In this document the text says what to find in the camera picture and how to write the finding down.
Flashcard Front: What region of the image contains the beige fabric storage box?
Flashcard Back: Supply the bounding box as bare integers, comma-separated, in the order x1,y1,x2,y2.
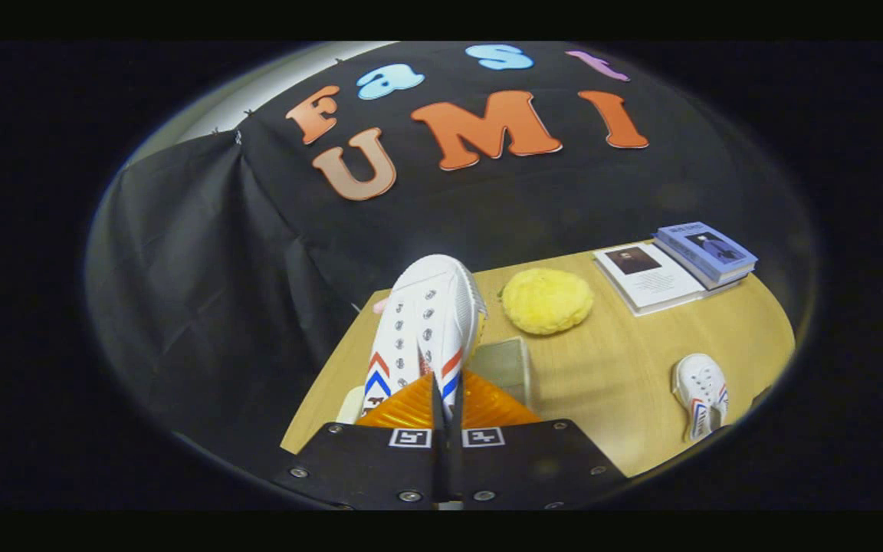
336,336,533,425

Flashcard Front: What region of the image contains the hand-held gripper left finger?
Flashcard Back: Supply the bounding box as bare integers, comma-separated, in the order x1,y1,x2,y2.
273,370,446,511

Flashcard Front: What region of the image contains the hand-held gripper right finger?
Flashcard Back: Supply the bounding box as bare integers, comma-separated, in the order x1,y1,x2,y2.
453,370,628,511

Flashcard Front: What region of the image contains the blue book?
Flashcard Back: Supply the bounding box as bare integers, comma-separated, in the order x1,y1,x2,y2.
653,222,758,291

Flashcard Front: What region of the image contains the yellow round plush cushion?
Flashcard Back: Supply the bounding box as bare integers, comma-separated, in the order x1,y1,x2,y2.
501,268,595,336

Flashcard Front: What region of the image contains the white canvas shoe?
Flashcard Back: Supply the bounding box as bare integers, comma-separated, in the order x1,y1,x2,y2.
361,254,488,421
671,353,730,442

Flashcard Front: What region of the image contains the white book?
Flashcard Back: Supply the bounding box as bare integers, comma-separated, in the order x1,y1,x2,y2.
593,243,707,317

